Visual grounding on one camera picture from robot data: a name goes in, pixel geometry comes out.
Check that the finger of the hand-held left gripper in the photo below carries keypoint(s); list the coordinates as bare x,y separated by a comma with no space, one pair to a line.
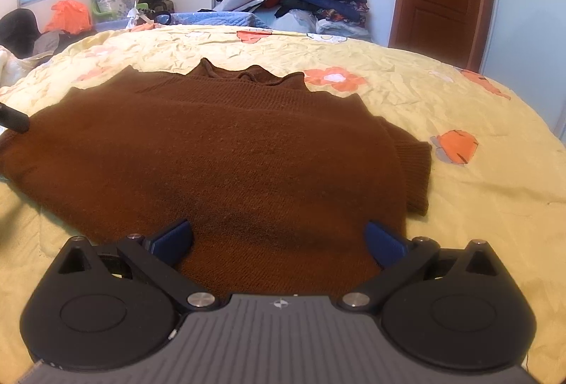
15,118

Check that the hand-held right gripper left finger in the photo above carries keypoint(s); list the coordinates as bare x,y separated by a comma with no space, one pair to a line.
173,243

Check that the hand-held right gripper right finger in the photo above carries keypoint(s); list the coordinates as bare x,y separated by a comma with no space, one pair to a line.
384,246

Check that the brown knit sweater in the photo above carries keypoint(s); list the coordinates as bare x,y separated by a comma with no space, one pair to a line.
221,154

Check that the white cloth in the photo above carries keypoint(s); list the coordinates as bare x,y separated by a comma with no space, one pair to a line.
9,65

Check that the black chair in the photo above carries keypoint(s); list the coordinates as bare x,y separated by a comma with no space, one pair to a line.
17,28

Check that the yellow carrot print blanket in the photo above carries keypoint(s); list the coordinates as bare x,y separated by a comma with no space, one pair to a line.
464,189

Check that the orange bag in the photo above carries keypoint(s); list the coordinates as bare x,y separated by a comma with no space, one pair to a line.
68,17

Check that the dark green bag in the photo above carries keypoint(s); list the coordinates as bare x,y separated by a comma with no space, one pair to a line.
154,0

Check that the blue quilted blanket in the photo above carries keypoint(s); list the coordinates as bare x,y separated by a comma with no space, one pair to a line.
221,19

